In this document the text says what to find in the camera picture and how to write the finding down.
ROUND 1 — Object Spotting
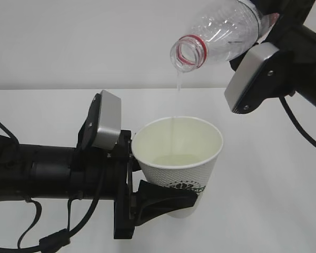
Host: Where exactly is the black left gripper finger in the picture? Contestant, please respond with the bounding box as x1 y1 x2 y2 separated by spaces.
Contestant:
136 180 196 224

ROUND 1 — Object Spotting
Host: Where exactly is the white paper cup green logo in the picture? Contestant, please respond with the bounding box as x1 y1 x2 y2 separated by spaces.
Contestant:
131 116 224 218

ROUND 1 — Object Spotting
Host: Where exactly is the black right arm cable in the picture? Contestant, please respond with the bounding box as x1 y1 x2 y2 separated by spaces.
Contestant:
279 22 316 155

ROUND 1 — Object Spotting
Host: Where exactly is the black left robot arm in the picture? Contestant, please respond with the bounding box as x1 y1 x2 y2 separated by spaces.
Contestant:
0 130 198 239

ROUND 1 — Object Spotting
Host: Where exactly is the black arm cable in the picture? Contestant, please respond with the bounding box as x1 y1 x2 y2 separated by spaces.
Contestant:
0 114 101 251
279 22 316 155

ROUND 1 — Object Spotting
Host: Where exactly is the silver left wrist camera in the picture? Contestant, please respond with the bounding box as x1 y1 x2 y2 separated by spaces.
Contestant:
79 90 122 150

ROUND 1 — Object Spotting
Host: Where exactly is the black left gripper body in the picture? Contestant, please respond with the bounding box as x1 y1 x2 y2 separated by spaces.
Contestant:
68 130 136 232

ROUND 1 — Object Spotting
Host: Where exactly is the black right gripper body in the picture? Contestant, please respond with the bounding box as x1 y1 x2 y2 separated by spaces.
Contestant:
252 1 316 47

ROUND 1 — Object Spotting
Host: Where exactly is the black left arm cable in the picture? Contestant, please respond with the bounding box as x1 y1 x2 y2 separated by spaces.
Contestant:
0 114 101 251

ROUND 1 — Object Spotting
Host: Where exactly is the clear plastic water bottle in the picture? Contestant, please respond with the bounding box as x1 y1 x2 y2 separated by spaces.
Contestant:
170 1 279 73

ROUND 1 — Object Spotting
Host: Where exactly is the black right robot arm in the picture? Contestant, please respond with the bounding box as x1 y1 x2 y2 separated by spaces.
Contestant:
252 1 316 107

